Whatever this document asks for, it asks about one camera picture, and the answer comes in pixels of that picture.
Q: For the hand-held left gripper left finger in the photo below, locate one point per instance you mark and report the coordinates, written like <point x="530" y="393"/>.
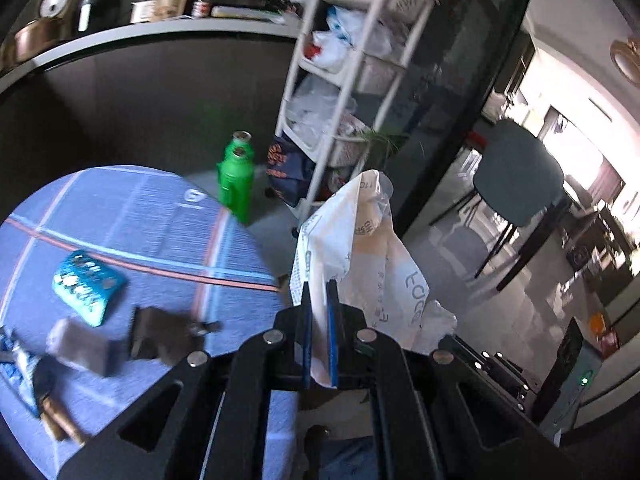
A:
<point x="305" y="320"/>

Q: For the teal dining chair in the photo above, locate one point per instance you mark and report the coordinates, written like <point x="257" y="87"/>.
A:
<point x="520" y="175"/>

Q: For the white paper bag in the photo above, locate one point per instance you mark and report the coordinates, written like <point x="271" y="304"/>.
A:
<point x="360" y="260"/>

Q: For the brown stick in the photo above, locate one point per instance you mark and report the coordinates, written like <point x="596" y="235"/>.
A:
<point x="62" y="422"/>

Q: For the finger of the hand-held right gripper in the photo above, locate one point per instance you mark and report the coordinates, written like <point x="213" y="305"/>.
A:
<point x="500" y="375"/>

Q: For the dark kitchen counter cabinet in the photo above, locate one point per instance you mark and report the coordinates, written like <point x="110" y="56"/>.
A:
<point x="150" y="95"/>

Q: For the black framed glass door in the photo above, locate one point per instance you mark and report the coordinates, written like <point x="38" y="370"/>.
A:
<point x="450" y="85"/>

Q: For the gold cooking pot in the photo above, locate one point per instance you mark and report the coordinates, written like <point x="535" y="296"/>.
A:
<point x="30" y="40"/>

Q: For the clear plastic bags bundle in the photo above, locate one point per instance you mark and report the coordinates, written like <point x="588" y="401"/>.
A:
<point x="315" y="110"/>

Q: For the round table blue cloth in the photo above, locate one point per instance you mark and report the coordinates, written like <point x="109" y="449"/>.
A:
<point x="150" y="220"/>

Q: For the black air fryer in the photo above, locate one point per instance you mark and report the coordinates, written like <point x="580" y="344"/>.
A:
<point x="97" y="2"/>

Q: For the green scallion plant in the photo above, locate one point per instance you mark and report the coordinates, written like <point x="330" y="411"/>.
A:
<point x="380" y="142"/>

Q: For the teal snack packet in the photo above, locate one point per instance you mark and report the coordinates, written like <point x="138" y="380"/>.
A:
<point x="87" y="285"/>

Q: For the white plastic bags bundle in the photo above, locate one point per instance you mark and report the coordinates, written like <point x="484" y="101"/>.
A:
<point x="345" y="35"/>

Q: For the foil wrap box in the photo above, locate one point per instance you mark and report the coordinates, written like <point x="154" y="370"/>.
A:
<point x="245" y="11"/>

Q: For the white storage rack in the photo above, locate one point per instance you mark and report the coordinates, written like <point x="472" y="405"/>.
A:
<point x="320" y="60"/>

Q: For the navy printed bag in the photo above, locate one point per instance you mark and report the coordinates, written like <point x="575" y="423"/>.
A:
<point x="287" y="170"/>

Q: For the dark wallet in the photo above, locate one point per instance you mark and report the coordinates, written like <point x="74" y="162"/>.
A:
<point x="160" y="335"/>

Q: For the green thermos bottle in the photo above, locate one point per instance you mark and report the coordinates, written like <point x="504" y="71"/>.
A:
<point x="243" y="137"/>
<point x="235" y="185"/>

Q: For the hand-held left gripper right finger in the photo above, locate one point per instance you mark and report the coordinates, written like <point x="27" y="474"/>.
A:
<point x="332" y="330"/>

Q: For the person's blue jeans leg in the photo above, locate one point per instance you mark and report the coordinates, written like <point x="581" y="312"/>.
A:
<point x="345" y="460"/>

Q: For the small red jar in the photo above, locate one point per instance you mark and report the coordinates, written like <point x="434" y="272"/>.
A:
<point x="201" y="5"/>

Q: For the grey packet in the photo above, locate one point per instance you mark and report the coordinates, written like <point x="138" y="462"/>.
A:
<point x="80" y="345"/>

